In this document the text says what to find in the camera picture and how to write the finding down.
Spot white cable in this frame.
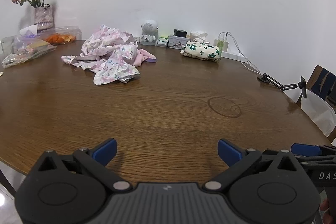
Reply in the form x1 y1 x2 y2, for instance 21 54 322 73
223 31 261 73

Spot purple bag with tissue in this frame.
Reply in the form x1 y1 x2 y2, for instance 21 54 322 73
12 25 40 54

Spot green and white small boxes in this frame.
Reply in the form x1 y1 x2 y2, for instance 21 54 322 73
155 35 169 47

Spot dark blue cloth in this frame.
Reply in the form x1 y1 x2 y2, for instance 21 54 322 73
312 68 336 107

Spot white tissue pack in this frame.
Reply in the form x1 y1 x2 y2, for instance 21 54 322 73
189 29 210 43

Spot patterned flower vase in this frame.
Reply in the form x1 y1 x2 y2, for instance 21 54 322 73
34 4 54 30

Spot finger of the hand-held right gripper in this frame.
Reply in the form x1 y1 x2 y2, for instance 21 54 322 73
297 154 336 165
291 143 336 156

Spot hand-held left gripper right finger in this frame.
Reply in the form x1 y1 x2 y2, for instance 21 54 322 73
203 139 302 191

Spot wooden chair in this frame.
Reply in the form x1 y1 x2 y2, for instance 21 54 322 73
296 65 336 143

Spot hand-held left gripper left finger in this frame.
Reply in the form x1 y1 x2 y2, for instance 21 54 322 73
34 138 133 191

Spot person's right hand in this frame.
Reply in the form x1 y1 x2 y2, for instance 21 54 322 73
320 199 336 224

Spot white charger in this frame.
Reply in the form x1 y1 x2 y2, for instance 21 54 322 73
214 32 229 52

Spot grey tin box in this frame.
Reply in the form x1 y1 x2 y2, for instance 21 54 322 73
168 34 187 50

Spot cream pouch with green flowers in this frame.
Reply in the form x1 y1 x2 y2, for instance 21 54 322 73
180 41 221 62

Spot pink and blue baby garment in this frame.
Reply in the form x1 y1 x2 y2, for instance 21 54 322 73
133 48 157 67

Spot clear container of orange snacks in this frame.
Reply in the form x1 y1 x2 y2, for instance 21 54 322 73
39 25 82 45

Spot pink floral dress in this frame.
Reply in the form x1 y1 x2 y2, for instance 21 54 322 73
61 25 142 86

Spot clear plastic bag of packets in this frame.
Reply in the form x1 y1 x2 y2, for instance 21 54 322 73
2 38 57 69

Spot white bag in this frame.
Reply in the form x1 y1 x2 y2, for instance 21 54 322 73
301 89 336 136

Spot grey robot-shaped speaker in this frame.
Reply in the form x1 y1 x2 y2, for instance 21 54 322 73
139 19 159 45

